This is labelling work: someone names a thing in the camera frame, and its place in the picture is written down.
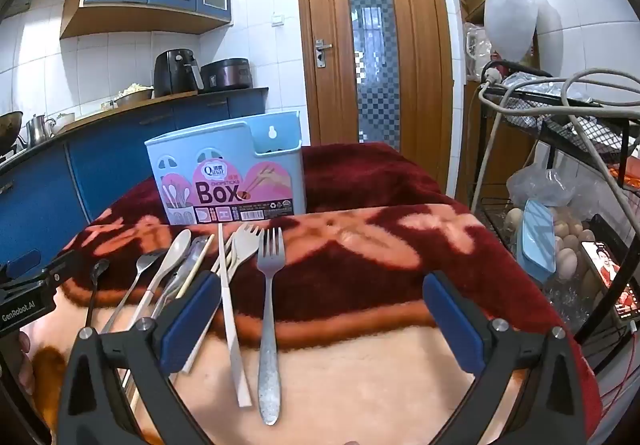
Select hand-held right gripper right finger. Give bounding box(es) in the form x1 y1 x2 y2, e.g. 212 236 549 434
422 270 588 445

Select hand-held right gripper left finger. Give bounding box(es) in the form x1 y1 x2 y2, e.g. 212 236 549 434
57 270 223 445

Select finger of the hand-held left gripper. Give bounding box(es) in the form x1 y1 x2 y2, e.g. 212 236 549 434
0 249 42 282
0 251 81 298

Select small dark spoon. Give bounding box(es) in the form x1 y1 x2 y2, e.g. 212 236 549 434
84 258 112 330

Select metal spoon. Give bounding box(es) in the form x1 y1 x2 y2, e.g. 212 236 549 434
100 247 169 335

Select beige plastic spoon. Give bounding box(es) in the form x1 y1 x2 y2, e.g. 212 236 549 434
127 228 193 326

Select light blue utensil holder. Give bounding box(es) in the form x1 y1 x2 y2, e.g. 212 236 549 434
145 110 307 226

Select person's left hand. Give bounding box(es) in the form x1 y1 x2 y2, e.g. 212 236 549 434
17 330 37 398

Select red floral blanket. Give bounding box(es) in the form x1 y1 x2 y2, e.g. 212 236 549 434
50 142 601 445

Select blue base cabinets with counter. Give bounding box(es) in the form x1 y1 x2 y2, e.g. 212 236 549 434
0 88 271 271

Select light blue lid box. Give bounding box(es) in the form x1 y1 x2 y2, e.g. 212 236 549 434
517 199 558 283

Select metal kettle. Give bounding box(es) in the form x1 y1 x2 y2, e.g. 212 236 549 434
25 114 57 148

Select black wok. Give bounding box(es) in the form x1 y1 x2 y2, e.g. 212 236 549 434
0 110 25 151

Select pile of eggs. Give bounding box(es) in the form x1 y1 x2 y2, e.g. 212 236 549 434
502 205 601 296

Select clear plastic bag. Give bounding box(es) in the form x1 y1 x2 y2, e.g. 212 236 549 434
507 162 591 211

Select smartphone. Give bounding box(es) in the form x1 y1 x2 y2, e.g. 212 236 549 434
580 240 640 323

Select wooden shelf cabinet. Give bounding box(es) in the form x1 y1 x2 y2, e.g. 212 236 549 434
440 0 541 208

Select metal bowl with food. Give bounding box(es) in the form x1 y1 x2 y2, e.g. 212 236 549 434
114 82 155 107

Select black air fryer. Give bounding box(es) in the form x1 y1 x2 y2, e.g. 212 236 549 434
152 49 205 98

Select dark rice cooker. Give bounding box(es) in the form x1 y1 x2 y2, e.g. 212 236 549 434
200 58 253 93

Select wooden door with glass panel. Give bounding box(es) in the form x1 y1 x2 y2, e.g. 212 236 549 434
295 0 453 191

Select pink and white packaged bag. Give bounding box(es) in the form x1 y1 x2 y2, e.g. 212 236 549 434
465 22 493 81

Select white hanging plastic bag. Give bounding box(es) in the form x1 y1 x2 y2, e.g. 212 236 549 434
484 0 551 63

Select white cable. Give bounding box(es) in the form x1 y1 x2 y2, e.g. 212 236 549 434
470 68 640 246

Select black wire rack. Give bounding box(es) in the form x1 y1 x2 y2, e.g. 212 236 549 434
470 70 640 376

